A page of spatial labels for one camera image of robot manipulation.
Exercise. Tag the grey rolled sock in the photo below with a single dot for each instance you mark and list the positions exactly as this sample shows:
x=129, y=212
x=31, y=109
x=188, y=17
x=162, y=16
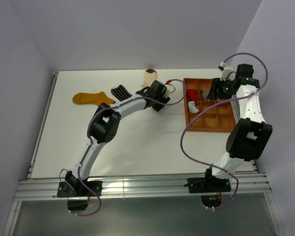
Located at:
x=205, y=93

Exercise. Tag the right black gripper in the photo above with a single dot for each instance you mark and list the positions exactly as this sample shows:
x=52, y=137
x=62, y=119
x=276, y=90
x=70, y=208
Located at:
x=217, y=83

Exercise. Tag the cream brown sock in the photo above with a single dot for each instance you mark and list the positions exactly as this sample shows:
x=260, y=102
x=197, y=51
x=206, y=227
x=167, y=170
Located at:
x=150, y=75

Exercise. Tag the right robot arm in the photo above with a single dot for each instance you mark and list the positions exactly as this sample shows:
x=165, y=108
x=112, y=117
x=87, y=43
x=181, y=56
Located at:
x=249, y=137

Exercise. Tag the wooden compartment tray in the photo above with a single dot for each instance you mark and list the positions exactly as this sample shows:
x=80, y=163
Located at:
x=218, y=119

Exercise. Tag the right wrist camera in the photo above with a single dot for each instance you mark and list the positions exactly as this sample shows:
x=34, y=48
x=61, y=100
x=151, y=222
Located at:
x=226, y=71

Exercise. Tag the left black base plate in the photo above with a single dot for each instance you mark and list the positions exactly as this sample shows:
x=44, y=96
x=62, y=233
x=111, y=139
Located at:
x=66, y=191

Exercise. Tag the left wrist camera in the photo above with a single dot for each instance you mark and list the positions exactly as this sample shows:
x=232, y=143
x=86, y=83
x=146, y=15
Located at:
x=170, y=88

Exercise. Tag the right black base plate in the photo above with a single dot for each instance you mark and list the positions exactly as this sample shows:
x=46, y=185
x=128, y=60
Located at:
x=207, y=185

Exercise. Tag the aluminium frame rail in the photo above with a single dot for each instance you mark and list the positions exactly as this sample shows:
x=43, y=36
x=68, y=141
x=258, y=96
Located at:
x=137, y=186

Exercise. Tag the mustard yellow sock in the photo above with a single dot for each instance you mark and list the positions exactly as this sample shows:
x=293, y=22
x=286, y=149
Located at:
x=92, y=98

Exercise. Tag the red rolled sock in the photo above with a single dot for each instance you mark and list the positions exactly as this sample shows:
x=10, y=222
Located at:
x=192, y=95

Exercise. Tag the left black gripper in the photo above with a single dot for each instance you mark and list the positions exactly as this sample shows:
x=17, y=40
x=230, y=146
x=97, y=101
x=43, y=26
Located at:
x=163, y=100

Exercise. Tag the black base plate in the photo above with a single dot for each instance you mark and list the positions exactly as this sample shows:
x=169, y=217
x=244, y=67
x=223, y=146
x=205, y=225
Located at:
x=207, y=185
x=66, y=191

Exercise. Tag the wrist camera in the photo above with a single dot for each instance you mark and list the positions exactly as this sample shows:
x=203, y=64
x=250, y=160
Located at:
x=170, y=88
x=226, y=71

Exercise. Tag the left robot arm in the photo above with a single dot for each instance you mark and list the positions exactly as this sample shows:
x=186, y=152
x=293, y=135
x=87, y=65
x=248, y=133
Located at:
x=104, y=125

